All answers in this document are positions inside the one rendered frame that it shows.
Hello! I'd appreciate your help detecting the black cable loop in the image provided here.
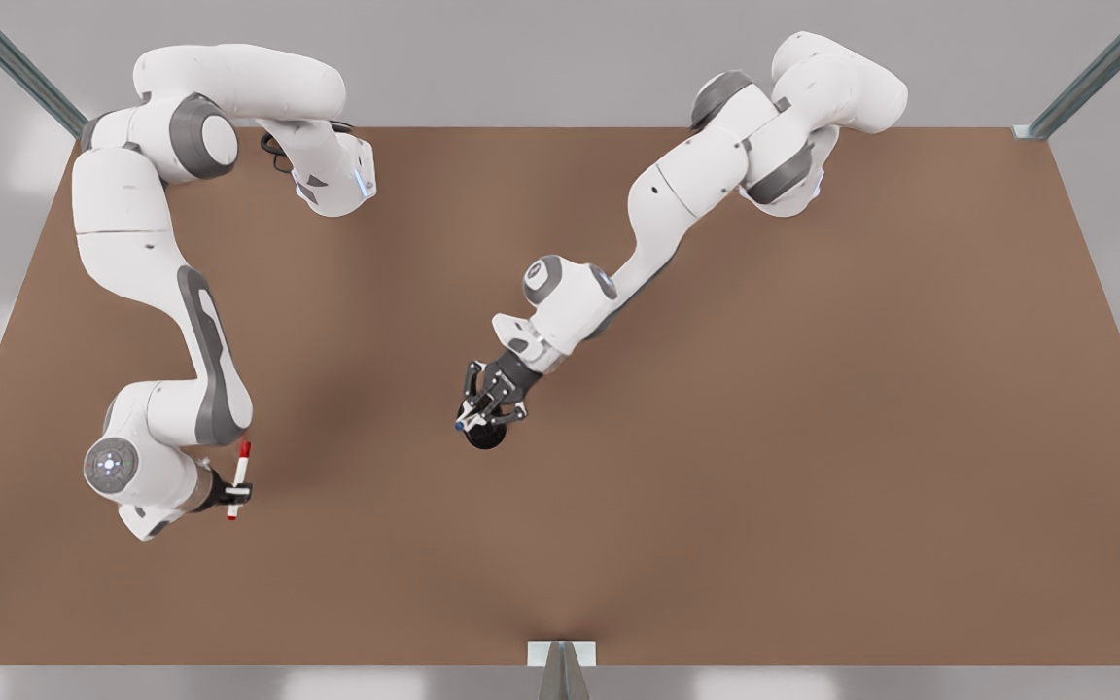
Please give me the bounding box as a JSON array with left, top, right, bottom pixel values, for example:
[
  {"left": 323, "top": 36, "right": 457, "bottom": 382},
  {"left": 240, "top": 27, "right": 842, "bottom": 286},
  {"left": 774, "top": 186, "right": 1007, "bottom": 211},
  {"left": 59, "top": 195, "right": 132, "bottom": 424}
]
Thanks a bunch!
[{"left": 260, "top": 120, "right": 358, "bottom": 176}]

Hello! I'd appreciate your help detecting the silver frame post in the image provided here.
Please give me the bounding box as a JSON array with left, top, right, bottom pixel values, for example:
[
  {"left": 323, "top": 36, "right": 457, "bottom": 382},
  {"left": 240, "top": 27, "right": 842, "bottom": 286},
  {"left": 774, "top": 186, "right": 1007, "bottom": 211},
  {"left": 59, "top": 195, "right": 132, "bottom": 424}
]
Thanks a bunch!
[
  {"left": 527, "top": 640, "right": 598, "bottom": 700},
  {"left": 1011, "top": 0, "right": 1120, "bottom": 143},
  {"left": 0, "top": 0, "right": 90, "bottom": 138}
]

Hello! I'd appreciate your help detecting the red and white pen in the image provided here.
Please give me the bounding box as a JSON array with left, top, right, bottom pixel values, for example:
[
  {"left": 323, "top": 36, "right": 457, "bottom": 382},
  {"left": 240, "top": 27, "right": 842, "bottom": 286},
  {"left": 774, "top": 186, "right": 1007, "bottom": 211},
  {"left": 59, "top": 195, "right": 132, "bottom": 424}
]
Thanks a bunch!
[{"left": 226, "top": 437, "right": 254, "bottom": 523}]

